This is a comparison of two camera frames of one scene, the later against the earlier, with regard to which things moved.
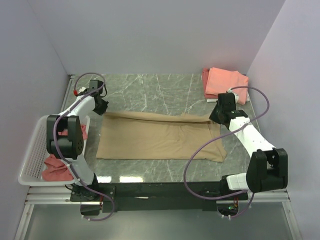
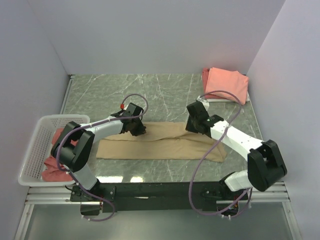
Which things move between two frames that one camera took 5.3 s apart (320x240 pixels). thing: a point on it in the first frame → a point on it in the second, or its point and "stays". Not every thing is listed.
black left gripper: [104, 107] → [141, 130]
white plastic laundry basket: [32, 169] stays
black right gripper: [213, 116] → [188, 126]
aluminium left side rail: [67, 92] stays
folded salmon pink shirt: [219, 80] stays
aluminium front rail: [50, 195] stays
